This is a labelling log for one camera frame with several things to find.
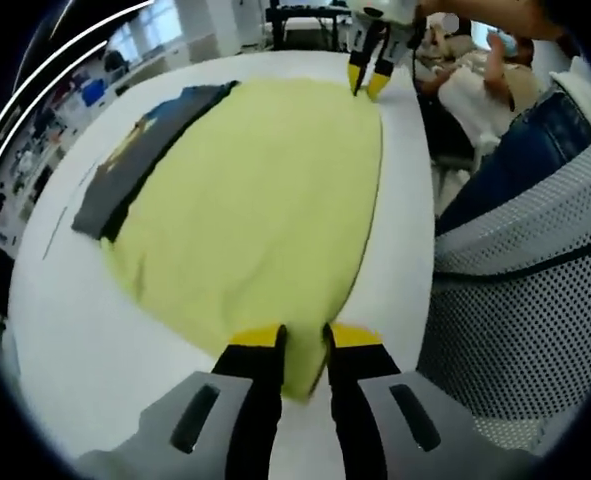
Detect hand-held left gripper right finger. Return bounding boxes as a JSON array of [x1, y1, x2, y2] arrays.
[[323, 322, 481, 480]]

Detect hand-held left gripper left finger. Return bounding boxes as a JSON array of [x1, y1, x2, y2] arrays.
[[124, 324, 289, 480]]

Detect yellow grey blue long-sleeve garment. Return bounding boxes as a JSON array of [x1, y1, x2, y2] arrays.
[[69, 74, 386, 401]]

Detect black metal rack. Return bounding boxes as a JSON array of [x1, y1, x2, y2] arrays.
[[264, 4, 356, 51]]

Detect person's blue jeans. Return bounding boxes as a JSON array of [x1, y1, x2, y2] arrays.
[[434, 89, 591, 236]]

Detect grey mesh office chair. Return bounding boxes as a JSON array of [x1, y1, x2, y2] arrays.
[[417, 139, 591, 451]]

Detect white printed t-shirt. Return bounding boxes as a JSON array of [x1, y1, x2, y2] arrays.
[[549, 57, 591, 101]]

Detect white lab counter cabinets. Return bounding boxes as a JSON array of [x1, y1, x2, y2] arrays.
[[0, 29, 186, 241]]

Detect ceiling light strips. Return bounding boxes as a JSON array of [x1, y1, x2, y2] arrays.
[[0, 0, 156, 204]]

